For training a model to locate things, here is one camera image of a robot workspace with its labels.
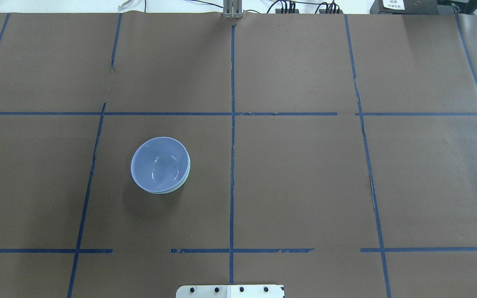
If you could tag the blue bowl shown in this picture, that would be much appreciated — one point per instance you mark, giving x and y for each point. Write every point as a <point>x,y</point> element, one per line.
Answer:
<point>151,154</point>

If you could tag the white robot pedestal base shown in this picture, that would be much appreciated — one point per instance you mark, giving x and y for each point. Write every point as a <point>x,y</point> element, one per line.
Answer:
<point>231,291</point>

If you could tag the green bowl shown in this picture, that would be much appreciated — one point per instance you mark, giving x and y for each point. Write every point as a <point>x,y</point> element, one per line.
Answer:
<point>170,176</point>

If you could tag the black orange power strip far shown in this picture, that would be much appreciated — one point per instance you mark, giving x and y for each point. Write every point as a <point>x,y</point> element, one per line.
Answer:
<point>287,7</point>

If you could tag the black computer box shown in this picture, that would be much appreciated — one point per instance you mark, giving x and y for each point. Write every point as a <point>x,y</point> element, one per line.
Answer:
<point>411,7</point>

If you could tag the aluminium frame post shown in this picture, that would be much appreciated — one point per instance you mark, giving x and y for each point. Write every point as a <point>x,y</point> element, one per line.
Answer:
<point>232,9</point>

